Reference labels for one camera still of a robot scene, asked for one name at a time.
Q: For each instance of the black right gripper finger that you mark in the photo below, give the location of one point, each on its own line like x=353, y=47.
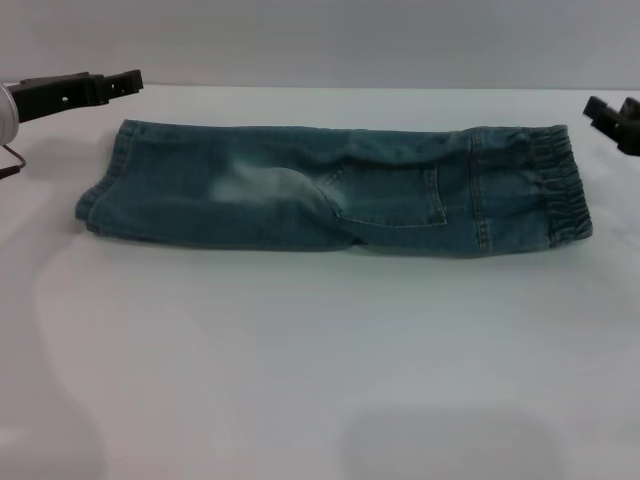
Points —
x=632, y=112
x=620, y=136

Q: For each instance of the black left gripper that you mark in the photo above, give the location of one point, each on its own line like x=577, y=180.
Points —
x=60, y=95

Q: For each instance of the blue denim shorts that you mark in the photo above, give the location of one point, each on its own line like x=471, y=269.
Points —
x=400, y=200

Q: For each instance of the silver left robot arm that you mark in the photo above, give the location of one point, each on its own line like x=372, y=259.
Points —
x=7, y=115

